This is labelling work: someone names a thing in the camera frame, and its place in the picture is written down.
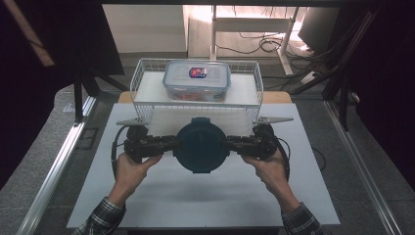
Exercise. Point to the black metal stand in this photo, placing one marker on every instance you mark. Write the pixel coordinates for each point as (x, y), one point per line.
(342, 81)
(81, 94)

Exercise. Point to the white power strip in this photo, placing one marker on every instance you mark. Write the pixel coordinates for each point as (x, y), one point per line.
(308, 77)

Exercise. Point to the dark round camera mount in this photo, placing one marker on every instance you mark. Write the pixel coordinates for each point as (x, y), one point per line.
(199, 145)

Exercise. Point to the aluminium rail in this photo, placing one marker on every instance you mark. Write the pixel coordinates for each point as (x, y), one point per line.
(362, 169)
(54, 173)

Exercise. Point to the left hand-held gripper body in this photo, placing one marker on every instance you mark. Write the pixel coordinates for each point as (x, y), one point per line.
(143, 145)

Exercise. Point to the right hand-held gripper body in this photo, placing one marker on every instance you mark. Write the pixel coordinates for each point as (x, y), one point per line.
(257, 143)

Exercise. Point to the white panel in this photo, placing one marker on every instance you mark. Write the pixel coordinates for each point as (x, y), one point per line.
(145, 27)

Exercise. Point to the rectangular clear food container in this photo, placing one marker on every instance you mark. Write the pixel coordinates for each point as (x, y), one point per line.
(196, 80)

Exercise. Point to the person's left hand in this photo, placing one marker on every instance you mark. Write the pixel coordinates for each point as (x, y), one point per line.
(132, 178)

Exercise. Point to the person's right hand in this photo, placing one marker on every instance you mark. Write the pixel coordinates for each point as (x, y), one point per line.
(269, 174)

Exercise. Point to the white metal desk frame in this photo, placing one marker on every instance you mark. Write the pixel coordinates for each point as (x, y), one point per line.
(251, 24)

